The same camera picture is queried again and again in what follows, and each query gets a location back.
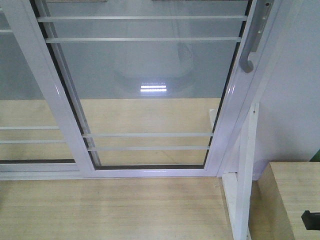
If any fixed white framed glass panel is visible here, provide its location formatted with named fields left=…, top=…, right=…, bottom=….
left=0, top=12, right=80, bottom=180

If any light plywood box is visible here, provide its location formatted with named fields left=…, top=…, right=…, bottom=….
left=258, top=162, right=320, bottom=240

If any white framed transparent sliding door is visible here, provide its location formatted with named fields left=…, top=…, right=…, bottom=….
left=4, top=0, right=283, bottom=179

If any black object at edge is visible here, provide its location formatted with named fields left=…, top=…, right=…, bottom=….
left=301, top=210, right=320, bottom=231

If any grey metal door handle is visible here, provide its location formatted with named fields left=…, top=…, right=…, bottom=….
left=239, top=0, right=274, bottom=74

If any white door frame post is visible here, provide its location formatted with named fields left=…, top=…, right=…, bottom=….
left=222, top=103, right=259, bottom=240

